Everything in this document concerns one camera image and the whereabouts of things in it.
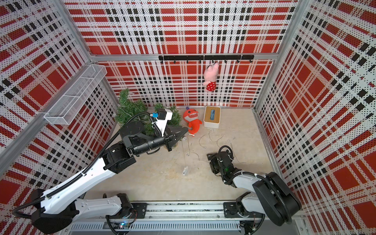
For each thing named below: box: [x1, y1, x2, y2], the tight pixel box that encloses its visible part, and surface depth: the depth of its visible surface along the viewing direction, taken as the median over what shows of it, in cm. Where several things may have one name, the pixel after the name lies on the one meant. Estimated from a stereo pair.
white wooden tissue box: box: [203, 105, 222, 129], surface depth 110 cm
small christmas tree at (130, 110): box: [114, 88, 156, 136], surface depth 82 cm
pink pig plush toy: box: [203, 62, 220, 92], surface depth 95 cm
